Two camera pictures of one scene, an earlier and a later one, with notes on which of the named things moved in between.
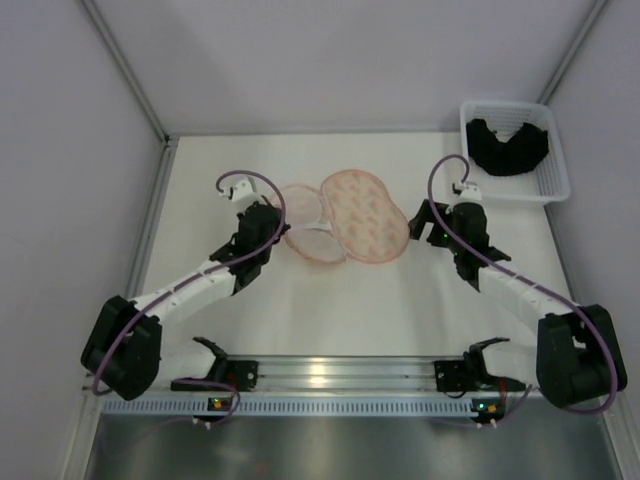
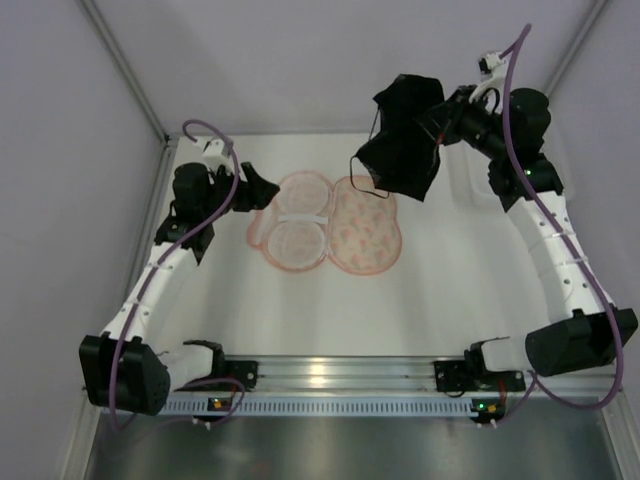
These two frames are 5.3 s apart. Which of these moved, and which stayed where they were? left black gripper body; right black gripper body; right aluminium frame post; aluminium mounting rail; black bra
Moved: right black gripper body; left black gripper body; black bra
Stayed: aluminium mounting rail; right aluminium frame post
